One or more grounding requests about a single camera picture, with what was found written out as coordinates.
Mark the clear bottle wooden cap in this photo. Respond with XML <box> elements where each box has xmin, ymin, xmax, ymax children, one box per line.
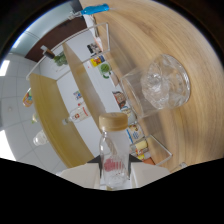
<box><xmin>98</xmin><ymin>112</ymin><xmax>132</xmax><ymax>189</ymax></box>

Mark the yellow cup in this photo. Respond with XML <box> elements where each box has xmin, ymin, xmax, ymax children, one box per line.
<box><xmin>133</xmin><ymin>139</ymin><xmax>149</xmax><ymax>156</ymax></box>

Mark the blue and white container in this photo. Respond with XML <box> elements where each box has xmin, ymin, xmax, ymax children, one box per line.
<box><xmin>126</xmin><ymin>124</ymin><xmax>144</xmax><ymax>144</ymax></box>

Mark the clear bottle red label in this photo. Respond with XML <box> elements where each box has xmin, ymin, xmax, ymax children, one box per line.
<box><xmin>62</xmin><ymin>105</ymin><xmax>92</xmax><ymax>126</ymax></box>

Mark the white-framed wooden shelf rack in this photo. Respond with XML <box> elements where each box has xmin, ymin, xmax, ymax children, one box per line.
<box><xmin>25</xmin><ymin>22</ymin><xmax>174</xmax><ymax>169</ymax></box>

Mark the clear glass with ice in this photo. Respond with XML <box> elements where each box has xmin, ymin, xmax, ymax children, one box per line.
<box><xmin>119</xmin><ymin>53</ymin><xmax>192</xmax><ymax>119</ymax></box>

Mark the yellow colourful snack bag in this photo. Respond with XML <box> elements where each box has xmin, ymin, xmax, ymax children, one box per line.
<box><xmin>22</xmin><ymin>87</ymin><xmax>34</xmax><ymax>108</ymax></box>

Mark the green potted plant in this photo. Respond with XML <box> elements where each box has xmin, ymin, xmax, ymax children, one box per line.
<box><xmin>99</xmin><ymin>62</ymin><xmax>113</xmax><ymax>79</ymax></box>

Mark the glass bowl of limes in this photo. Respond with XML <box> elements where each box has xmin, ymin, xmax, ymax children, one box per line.
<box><xmin>41</xmin><ymin>46</ymin><xmax>69</xmax><ymax>68</ymax></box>

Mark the brown door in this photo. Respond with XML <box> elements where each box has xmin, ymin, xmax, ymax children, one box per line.
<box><xmin>24</xmin><ymin>16</ymin><xmax>88</xmax><ymax>63</ymax></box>

